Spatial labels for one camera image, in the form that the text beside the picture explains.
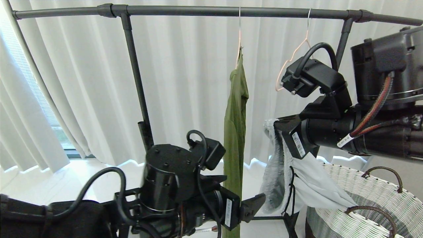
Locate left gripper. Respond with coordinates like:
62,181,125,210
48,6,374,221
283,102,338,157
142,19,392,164
183,188,266,238

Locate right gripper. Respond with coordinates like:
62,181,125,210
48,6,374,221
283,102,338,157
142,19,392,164
274,114,357,160

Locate pale grey shorts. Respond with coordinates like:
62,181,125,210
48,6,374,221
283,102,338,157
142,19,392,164
259,118,357,215

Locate green t-shirt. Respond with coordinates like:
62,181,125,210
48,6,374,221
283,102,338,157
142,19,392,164
222,50,249,238

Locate pink clothes hanger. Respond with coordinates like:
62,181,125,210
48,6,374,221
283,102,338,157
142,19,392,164
275,9,313,92
235,7,244,70

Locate white laundry basket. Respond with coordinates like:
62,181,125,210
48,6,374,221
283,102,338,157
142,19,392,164
306,163,423,238

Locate black clothes rack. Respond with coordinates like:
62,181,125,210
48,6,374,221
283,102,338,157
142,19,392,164
13,3,423,238

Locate white curtain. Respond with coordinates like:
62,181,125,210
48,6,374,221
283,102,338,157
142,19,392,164
10,0,423,169
0,10,70,172

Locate window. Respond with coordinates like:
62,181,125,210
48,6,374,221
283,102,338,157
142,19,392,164
0,10,86,159

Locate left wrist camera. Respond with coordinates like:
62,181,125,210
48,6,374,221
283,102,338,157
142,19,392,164
187,137,227,171

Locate black cable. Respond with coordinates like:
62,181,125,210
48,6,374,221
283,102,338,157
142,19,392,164
50,167,128,225
187,130,208,166
292,42,338,78

